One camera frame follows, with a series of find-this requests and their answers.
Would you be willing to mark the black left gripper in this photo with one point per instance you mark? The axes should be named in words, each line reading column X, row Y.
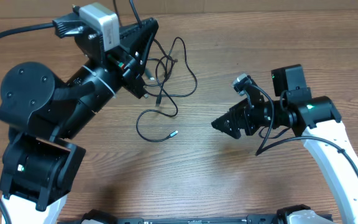
column 138, row 40

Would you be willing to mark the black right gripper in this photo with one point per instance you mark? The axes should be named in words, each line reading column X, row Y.
column 243, row 113

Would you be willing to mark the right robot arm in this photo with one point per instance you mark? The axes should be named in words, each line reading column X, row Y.
column 297, row 116

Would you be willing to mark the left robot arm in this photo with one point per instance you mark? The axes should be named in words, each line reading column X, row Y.
column 45, row 113

